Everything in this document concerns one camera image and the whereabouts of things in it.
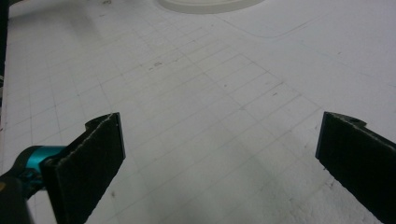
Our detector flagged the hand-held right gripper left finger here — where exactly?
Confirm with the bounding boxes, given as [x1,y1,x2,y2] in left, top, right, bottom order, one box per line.
[15,112,126,224]

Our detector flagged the white hook stand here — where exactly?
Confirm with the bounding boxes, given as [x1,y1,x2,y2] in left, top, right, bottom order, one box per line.
[156,0,266,15]

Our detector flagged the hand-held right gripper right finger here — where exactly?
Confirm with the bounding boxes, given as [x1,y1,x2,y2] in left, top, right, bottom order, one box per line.
[315,111,396,224]

